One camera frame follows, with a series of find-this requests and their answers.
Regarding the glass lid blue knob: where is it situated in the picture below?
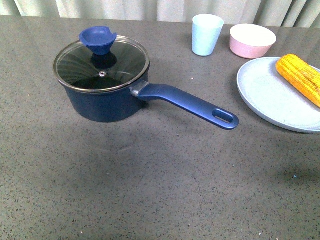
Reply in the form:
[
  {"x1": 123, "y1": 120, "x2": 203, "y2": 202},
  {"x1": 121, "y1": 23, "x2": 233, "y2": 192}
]
[{"x1": 53, "y1": 26, "x2": 150, "y2": 93}]

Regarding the yellow corn cob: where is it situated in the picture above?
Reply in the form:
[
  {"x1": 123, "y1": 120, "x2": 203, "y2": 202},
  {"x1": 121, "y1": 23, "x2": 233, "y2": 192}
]
[{"x1": 275, "y1": 54, "x2": 320, "y2": 108}]

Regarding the light blue plastic cup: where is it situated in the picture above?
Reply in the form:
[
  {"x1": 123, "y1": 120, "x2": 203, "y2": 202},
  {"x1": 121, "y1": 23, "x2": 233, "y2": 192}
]
[{"x1": 192, "y1": 14, "x2": 225, "y2": 57}]

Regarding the light blue plate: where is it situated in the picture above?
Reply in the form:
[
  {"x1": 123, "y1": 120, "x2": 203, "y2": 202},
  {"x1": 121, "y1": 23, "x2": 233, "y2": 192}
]
[{"x1": 236, "y1": 57, "x2": 320, "y2": 133}]

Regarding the pink bowl white inside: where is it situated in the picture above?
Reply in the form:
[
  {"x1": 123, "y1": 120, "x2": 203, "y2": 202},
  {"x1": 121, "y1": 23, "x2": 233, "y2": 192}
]
[{"x1": 229, "y1": 23, "x2": 277, "y2": 59}]

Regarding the pale curtain backdrop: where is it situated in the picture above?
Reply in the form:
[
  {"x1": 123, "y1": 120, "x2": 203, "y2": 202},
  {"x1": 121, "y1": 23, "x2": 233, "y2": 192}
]
[{"x1": 0, "y1": 0, "x2": 320, "y2": 28}]

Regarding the blue saucepan with handle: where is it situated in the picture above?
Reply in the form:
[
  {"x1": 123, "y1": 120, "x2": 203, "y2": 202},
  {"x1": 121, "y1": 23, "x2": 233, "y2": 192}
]
[{"x1": 53, "y1": 35, "x2": 240, "y2": 131}]

